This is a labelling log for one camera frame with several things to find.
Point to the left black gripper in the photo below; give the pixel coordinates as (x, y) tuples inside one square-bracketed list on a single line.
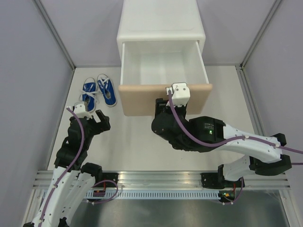
[(101, 126)]

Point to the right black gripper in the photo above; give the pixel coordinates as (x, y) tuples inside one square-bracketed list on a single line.
[(161, 106)]

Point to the blue sneaker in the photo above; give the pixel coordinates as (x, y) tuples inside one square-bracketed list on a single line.
[(107, 89), (89, 94)]

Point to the beige drawer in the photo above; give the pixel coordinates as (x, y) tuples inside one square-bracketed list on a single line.
[(149, 67)]

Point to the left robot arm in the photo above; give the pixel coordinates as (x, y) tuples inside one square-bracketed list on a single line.
[(71, 177)]

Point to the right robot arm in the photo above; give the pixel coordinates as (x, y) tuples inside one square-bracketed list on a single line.
[(261, 155)]

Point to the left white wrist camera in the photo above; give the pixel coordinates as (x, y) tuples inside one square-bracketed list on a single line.
[(80, 109)]

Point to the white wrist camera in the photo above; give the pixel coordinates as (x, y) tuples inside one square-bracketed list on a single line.
[(180, 94), (80, 109)]

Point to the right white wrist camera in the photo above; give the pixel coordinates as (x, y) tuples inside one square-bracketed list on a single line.
[(180, 94)]

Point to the aluminium mounting rail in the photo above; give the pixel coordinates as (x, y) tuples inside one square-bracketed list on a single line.
[(187, 180)]

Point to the white slotted cable duct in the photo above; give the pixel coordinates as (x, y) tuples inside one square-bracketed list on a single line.
[(168, 194)]

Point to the white cabinet frame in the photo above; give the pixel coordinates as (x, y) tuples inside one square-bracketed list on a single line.
[(160, 22)]

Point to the left aluminium frame post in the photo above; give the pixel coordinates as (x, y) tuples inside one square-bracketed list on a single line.
[(46, 18)]

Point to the aluminium frame post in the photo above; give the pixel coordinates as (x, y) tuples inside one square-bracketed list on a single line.
[(266, 22), (46, 18)]

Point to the right aluminium frame post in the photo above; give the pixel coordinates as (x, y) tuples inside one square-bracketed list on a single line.
[(266, 22)]

